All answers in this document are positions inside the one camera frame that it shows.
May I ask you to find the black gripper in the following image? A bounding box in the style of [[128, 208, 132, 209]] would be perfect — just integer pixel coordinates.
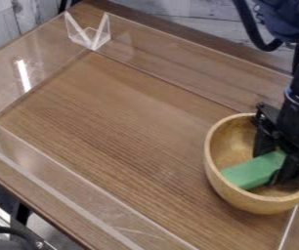
[[252, 87, 299, 186]]

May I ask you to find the green rectangular block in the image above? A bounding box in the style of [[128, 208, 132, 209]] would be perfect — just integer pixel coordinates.
[[220, 150, 285, 190]]

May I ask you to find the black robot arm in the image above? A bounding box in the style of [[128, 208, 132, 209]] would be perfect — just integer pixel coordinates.
[[255, 0, 299, 185]]

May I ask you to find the brown wooden bowl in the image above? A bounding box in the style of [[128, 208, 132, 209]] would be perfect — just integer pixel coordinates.
[[204, 113, 299, 215]]

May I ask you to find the black table leg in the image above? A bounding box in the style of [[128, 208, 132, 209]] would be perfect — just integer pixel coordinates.
[[14, 203, 30, 226]]

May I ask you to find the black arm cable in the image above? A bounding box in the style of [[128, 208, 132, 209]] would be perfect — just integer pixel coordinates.
[[231, 0, 285, 53]]

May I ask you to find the clear acrylic tray wall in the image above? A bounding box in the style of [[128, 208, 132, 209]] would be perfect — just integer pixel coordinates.
[[0, 9, 299, 250]]

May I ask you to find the black cable lower left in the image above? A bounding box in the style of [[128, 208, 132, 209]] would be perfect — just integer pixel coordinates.
[[0, 225, 41, 250]]

